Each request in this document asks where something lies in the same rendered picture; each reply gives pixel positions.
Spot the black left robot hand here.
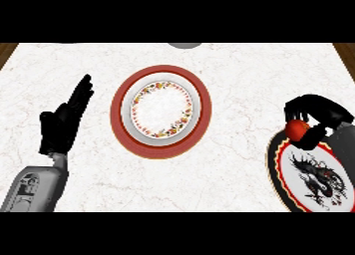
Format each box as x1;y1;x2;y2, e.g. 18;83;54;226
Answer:
38;74;95;155

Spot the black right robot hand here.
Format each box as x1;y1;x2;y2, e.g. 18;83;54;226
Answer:
282;94;355;151

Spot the red tomato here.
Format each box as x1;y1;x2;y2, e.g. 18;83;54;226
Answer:
283;119;311;141

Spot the red-rimmed floral plate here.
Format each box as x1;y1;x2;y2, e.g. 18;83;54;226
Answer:
109;64;212;160

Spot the black-rimmed dragon plate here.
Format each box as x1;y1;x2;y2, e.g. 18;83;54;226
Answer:
264;129;355;213

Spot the grey round object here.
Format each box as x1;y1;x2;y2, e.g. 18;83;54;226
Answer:
166;42;203;50

